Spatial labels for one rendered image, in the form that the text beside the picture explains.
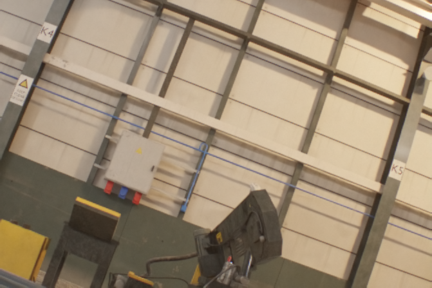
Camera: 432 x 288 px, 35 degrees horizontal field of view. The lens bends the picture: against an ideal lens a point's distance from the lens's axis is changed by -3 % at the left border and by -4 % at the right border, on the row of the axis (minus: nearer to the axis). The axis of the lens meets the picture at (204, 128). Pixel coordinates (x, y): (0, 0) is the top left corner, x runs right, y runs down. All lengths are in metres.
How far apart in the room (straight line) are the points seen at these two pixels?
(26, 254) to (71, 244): 0.67
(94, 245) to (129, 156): 4.60
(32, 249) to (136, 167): 4.24
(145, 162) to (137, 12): 2.56
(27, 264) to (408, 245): 7.01
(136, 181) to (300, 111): 2.94
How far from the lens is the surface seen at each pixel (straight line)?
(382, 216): 11.36
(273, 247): 6.06
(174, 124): 11.18
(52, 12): 11.34
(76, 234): 6.23
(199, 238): 8.17
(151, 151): 10.71
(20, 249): 6.76
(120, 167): 10.67
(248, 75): 11.51
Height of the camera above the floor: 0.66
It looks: 12 degrees up
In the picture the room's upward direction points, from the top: 21 degrees clockwise
